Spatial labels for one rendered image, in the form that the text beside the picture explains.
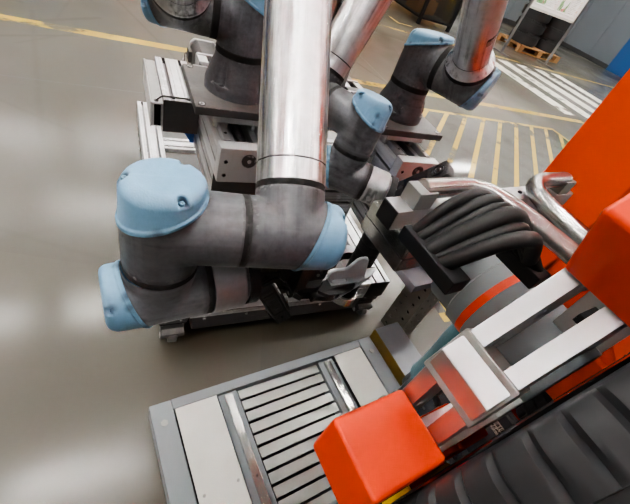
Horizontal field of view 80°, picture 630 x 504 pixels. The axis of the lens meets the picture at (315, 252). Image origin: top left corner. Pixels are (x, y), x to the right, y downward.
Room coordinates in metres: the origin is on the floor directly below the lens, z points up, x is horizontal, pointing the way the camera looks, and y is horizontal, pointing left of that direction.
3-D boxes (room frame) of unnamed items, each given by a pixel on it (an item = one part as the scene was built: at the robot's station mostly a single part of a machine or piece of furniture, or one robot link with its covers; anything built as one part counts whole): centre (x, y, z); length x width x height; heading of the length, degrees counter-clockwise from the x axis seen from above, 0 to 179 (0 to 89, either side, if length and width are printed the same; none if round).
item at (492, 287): (0.45, -0.31, 0.85); 0.21 x 0.14 x 0.14; 43
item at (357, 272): (0.41, -0.07, 0.86); 0.09 x 0.03 x 0.06; 124
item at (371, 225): (0.43, -0.09, 0.93); 0.09 x 0.05 x 0.05; 43
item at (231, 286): (0.30, 0.09, 0.85); 0.08 x 0.05 x 0.08; 43
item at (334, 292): (0.38, -0.03, 0.83); 0.09 x 0.05 x 0.02; 124
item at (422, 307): (1.13, -0.45, 0.21); 0.10 x 0.10 x 0.42; 43
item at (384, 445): (0.18, -0.13, 0.85); 0.09 x 0.08 x 0.07; 133
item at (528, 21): (11.17, -2.82, 0.55); 1.40 x 0.80 x 1.09; 123
